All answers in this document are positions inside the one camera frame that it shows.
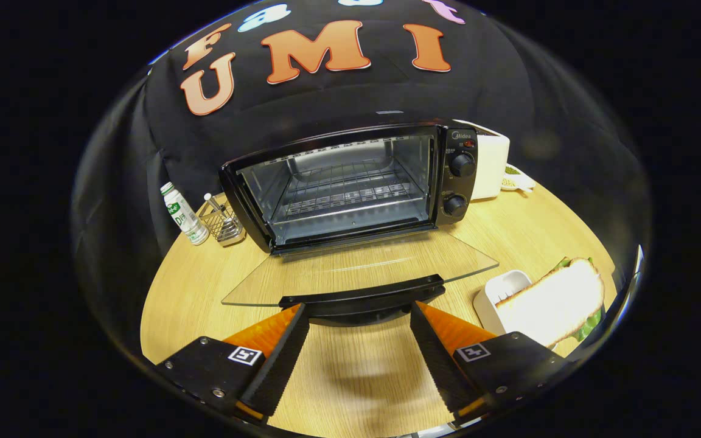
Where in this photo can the black toaster oven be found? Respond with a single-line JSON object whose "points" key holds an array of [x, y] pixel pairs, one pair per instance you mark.
{"points": [[461, 182]]}

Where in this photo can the sandwich with green lettuce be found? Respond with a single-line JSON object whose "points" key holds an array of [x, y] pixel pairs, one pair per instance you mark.
{"points": [[554, 301]]}

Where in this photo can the metal stick with white top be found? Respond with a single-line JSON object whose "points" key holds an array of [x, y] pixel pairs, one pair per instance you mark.
{"points": [[212, 202]]}

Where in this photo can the white bottle with green label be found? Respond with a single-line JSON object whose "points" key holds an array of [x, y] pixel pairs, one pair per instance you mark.
{"points": [[183, 213]]}

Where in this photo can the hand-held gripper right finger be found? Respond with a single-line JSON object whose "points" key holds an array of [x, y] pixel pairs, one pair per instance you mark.
{"points": [[439, 365]]}

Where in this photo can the white bread toaster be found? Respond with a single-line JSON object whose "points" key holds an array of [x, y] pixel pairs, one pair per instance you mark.
{"points": [[490, 164]]}

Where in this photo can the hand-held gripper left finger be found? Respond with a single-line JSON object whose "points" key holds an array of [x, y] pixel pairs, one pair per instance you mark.
{"points": [[280, 365]]}

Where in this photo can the white rectangular tray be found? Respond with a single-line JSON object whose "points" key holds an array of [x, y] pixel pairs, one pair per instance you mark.
{"points": [[499, 289]]}

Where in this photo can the white divided dish with beans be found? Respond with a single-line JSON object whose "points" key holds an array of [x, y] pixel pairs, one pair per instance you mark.
{"points": [[518, 179]]}

